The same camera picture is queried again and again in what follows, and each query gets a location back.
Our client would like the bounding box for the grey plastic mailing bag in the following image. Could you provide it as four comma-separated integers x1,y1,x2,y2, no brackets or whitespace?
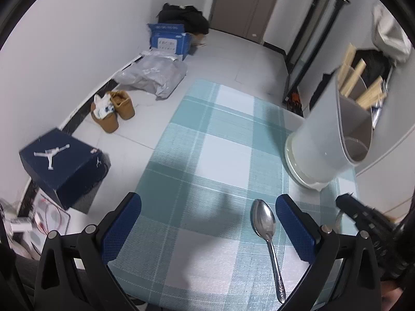
113,50,187,99

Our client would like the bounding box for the silver folded umbrella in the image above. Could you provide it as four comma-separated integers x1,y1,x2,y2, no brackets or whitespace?
371,81,388,129

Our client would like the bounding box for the silver spoon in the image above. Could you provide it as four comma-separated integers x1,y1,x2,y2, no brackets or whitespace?
250,199,286,304

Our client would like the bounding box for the white crumpled cloth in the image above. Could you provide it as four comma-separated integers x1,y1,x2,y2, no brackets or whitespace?
93,93,115,120

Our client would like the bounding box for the grey white utensil holder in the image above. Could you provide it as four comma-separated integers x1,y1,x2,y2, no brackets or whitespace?
285,73,373,192

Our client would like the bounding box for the white shoulder bag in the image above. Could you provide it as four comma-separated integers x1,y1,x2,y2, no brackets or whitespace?
372,4,412,63

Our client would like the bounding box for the bamboo chopstick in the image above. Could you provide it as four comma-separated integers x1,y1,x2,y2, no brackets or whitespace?
338,43,356,89
357,93,387,110
355,76,383,103
341,59,366,98

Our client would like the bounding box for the black jacket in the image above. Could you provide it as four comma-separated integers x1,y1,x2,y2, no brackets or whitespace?
309,49,392,110

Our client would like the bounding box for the black framed glass door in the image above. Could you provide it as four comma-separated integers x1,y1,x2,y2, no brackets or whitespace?
282,0,349,103

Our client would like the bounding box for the grey entrance door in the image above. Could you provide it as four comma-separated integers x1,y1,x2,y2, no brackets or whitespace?
209,0,277,43

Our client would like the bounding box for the black clothes pile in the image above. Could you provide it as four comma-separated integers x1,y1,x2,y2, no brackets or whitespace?
157,3,210,35

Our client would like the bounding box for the teal plaid placemat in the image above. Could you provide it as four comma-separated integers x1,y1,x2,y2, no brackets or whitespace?
109,80,357,310

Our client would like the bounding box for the tan suede boot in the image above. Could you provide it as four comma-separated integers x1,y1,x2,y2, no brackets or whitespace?
90,102,119,133
108,90,135,120

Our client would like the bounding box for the navy jordan shoe box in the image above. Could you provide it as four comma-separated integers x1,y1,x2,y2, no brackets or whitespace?
19,128,108,210

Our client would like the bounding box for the blue cardboard box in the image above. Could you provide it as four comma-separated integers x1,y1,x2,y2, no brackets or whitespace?
148,23,192,60

